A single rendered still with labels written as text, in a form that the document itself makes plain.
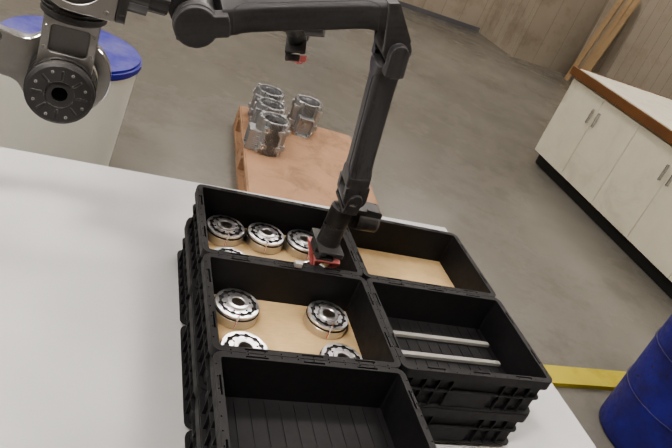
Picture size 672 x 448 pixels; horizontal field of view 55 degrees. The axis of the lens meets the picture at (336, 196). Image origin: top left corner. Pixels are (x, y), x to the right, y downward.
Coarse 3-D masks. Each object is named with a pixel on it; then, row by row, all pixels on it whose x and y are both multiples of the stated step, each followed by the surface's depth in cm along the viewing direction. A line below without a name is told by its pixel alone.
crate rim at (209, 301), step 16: (208, 256) 140; (224, 256) 142; (304, 272) 149; (320, 272) 151; (208, 288) 131; (368, 288) 152; (208, 304) 127; (208, 320) 124; (208, 336) 121; (384, 336) 138; (240, 352) 118; (256, 352) 120; (272, 352) 121; (288, 352) 123
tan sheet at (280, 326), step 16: (272, 304) 150; (288, 304) 152; (256, 320) 143; (272, 320) 145; (288, 320) 147; (272, 336) 141; (288, 336) 143; (304, 336) 144; (352, 336) 151; (304, 352) 140
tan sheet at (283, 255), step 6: (246, 228) 174; (210, 246) 161; (216, 246) 162; (240, 246) 166; (246, 246) 167; (282, 246) 173; (246, 252) 165; (252, 252) 166; (258, 252) 167; (282, 252) 171; (276, 258) 167; (282, 258) 168; (288, 258) 169; (294, 258) 170; (324, 264) 173
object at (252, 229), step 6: (258, 222) 173; (252, 228) 170; (258, 228) 170; (276, 228) 174; (252, 234) 167; (258, 234) 168; (276, 234) 172; (282, 234) 172; (258, 240) 166; (264, 240) 167; (270, 240) 168; (276, 240) 169; (282, 240) 170
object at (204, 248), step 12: (228, 192) 168; (240, 192) 170; (288, 204) 174; (300, 204) 176; (204, 216) 153; (204, 240) 145; (348, 240) 168; (204, 252) 142; (216, 252) 143; (228, 252) 144; (348, 252) 164; (288, 264) 149; (360, 276) 156
